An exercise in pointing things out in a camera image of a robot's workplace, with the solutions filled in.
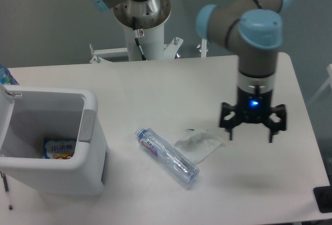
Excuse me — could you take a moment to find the white crumpled plastic pouch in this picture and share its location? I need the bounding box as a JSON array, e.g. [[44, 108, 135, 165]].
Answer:
[[174, 128, 225, 165]]

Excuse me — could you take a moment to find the clear plastic water bottle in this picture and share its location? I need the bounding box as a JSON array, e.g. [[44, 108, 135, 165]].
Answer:
[[135, 128, 200, 187]]

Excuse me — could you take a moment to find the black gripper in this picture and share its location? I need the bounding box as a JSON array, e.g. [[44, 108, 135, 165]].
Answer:
[[219, 87, 287, 143]]

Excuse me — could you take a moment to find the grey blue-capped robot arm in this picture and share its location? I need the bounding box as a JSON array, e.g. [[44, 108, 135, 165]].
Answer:
[[92, 0, 292, 135]]

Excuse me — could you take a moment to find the snack package in bin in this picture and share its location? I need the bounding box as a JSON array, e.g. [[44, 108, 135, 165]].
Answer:
[[44, 138, 76, 160]]

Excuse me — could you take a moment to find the white trash can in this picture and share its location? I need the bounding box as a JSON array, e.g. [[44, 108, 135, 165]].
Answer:
[[1, 85, 108, 195]]

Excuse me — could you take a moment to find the blue bottle at left edge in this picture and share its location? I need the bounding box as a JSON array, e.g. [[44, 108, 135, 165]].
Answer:
[[0, 65, 19, 85]]

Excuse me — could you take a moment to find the black device at table corner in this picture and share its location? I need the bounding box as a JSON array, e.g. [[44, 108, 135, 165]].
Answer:
[[313, 186, 331, 214]]

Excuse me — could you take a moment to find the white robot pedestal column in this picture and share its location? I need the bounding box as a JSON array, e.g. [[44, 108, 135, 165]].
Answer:
[[123, 24, 164, 61]]

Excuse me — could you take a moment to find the black and white pen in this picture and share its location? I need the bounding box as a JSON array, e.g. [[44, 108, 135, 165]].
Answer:
[[1, 172, 13, 210]]

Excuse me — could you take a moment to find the white frame at right edge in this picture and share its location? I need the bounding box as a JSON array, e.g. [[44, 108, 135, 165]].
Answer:
[[311, 64, 331, 101]]

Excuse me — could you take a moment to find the black cable on pedestal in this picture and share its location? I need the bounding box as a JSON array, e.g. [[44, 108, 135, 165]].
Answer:
[[131, 16, 148, 61]]

